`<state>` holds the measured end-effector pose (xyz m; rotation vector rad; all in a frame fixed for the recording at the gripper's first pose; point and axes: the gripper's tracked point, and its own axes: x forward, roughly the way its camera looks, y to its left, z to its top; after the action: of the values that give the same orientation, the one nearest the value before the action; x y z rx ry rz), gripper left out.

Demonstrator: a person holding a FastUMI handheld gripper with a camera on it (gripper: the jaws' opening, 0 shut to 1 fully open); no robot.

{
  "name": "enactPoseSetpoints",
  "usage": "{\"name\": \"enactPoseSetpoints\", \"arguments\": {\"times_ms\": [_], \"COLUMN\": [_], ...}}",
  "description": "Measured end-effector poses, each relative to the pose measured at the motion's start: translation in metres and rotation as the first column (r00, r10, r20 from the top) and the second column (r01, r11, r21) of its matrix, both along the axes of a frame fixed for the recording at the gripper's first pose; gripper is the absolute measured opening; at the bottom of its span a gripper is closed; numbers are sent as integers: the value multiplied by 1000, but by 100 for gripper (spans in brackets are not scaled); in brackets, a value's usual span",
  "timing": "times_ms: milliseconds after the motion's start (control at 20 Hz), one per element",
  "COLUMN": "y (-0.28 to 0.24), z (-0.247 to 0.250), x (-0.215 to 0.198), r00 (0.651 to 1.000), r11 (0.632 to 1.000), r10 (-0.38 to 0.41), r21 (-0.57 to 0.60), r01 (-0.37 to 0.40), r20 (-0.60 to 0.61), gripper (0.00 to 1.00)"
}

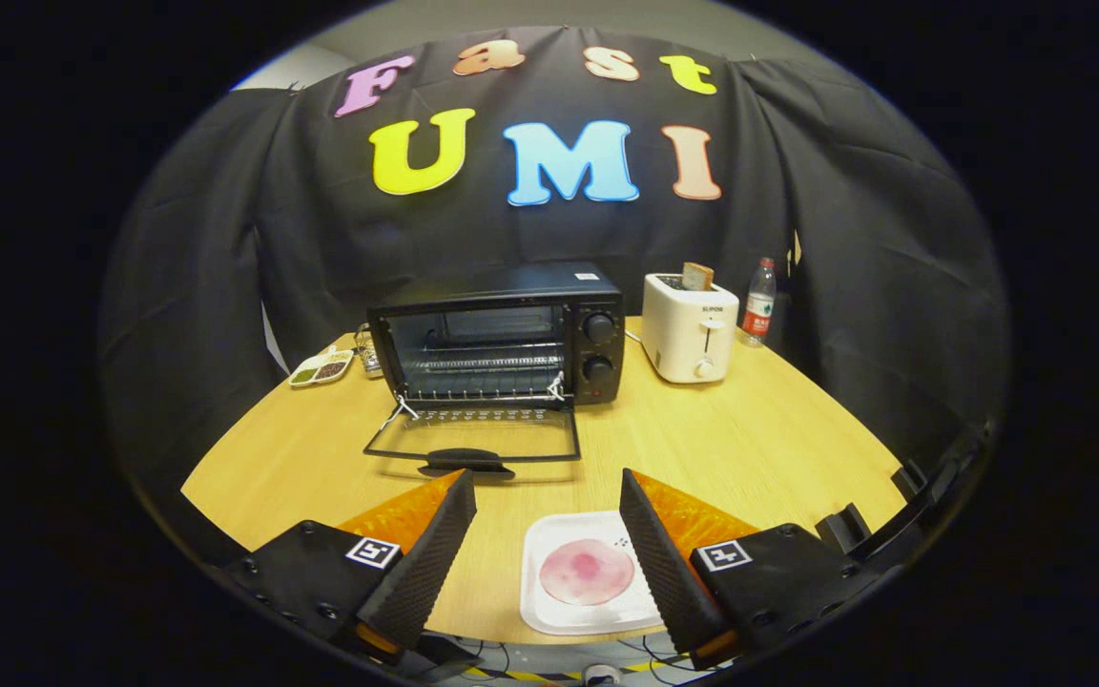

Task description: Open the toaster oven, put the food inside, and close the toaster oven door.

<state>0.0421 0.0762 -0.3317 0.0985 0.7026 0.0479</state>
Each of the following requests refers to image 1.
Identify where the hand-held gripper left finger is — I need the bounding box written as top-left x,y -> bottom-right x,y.
220,468 -> 478,664

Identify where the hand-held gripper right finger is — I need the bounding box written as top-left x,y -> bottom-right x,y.
619,468 -> 884,671

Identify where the pink ham slice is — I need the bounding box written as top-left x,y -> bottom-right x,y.
539,538 -> 635,607

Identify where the white square plate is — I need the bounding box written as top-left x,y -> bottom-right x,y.
520,510 -> 665,636

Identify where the black toaster oven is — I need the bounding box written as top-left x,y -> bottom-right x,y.
363,260 -> 627,480

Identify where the white pop-up toaster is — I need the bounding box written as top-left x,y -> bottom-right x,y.
642,273 -> 740,385

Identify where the clear glass jar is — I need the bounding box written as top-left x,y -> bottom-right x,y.
355,323 -> 386,378

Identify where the white divided dish with beans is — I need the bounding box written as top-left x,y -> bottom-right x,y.
288,347 -> 356,388

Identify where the clear water bottle red label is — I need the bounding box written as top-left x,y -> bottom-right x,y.
740,258 -> 778,348

